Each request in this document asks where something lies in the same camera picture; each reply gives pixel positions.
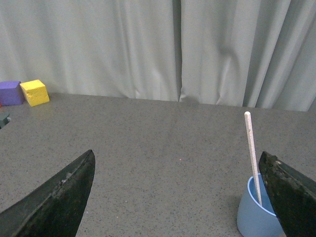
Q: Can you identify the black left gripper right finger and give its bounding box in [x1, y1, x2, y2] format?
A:
[259, 151, 316, 237]

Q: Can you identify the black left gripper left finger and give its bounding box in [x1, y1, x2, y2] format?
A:
[0, 150, 95, 237]

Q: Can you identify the white chopstick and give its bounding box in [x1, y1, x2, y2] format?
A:
[244, 111, 262, 205]

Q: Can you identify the blue plastic cup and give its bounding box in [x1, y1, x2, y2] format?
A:
[237, 174, 283, 237]

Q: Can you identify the dark green block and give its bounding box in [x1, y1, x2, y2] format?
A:
[0, 112, 10, 128]

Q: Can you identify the yellow foam cube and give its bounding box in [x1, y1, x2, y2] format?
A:
[20, 79, 50, 107]

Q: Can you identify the purple foam cube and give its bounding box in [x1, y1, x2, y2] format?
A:
[0, 81, 25, 106]

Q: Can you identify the grey-green curtain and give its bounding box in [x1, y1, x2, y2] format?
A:
[0, 0, 316, 111]

